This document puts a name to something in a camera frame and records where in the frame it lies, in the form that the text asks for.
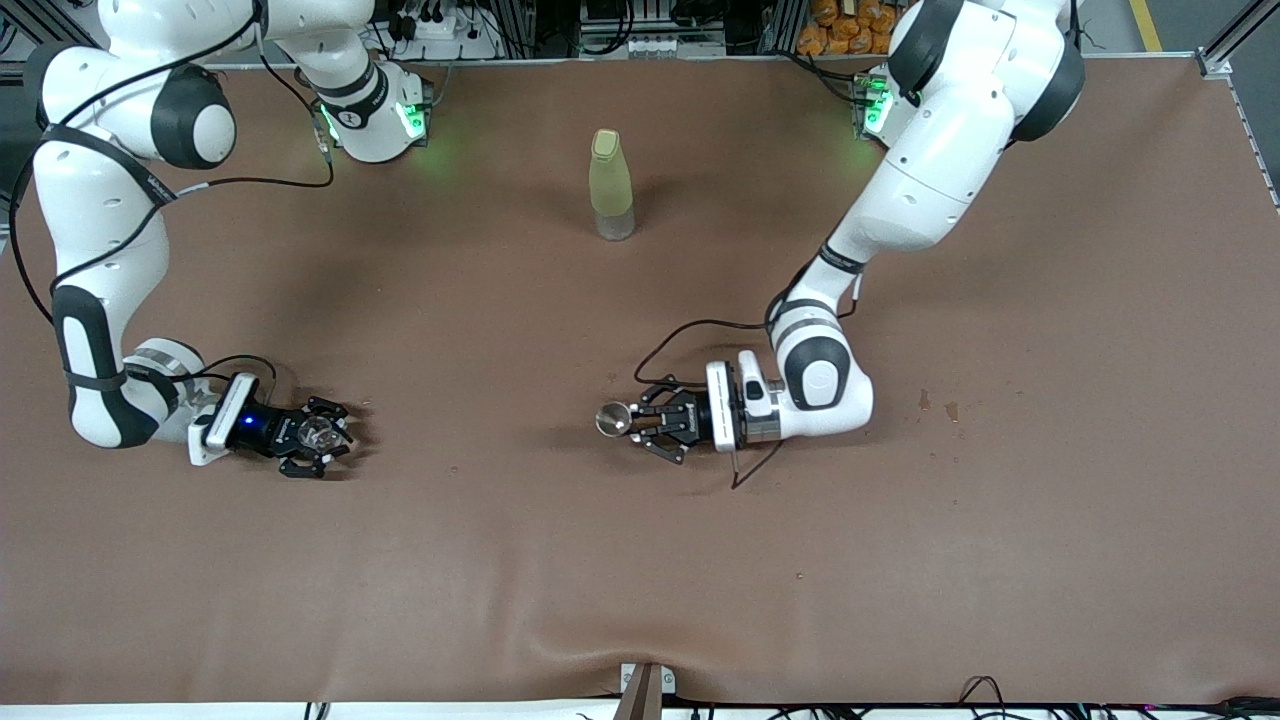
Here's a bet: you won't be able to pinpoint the black cable loop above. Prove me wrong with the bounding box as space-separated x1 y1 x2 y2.
958 676 1007 717

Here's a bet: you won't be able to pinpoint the metal table edge bracket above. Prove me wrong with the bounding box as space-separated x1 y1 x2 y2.
618 662 677 720

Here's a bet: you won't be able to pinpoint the aluminium frame post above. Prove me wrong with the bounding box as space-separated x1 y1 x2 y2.
1195 0 1280 81

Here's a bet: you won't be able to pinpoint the white power strip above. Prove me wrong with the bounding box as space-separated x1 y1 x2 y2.
378 0 501 61

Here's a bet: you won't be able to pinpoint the orange snack bags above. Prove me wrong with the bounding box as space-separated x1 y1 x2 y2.
797 0 898 56

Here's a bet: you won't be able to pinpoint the yellow-green frosted bottle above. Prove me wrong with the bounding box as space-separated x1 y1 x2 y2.
588 128 637 242

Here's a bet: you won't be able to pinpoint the white port strip device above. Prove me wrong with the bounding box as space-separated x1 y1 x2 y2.
580 33 726 59

